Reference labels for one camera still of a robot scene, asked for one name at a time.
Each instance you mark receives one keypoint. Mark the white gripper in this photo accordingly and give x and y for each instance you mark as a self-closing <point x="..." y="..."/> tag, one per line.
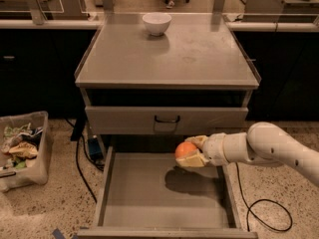
<point x="214" y="148"/>

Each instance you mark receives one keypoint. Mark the orange fruit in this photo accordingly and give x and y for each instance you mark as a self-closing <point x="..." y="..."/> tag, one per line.
<point x="183" y="149"/>

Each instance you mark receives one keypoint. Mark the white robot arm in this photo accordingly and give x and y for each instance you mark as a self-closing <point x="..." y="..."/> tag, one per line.
<point x="263" y="144"/>

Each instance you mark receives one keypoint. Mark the grey metal drawer cabinet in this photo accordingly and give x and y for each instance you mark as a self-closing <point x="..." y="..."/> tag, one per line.
<point x="195" y="63"/>

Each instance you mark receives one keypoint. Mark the open grey middle drawer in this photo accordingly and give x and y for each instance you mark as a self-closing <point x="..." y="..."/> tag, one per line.
<point x="147" y="196"/>

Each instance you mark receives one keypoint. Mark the closed grey top drawer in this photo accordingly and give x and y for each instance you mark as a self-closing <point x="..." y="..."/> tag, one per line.
<point x="140" y="120"/>

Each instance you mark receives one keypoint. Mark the blue power box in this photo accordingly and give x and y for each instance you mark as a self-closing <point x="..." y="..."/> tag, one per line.
<point x="94" y="149"/>

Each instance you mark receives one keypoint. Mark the white ceramic bowl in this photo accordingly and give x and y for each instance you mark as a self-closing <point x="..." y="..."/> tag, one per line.
<point x="156" y="22"/>

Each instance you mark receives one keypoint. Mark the clear plastic bin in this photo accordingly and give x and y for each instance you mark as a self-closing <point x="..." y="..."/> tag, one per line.
<point x="38" y="173"/>

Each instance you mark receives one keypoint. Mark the crumpled packaging in bin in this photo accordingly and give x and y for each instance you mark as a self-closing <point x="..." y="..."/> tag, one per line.
<point x="20" y="146"/>

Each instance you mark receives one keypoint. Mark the black drawer handle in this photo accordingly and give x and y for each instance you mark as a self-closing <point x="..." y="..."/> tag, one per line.
<point x="159" y="120"/>

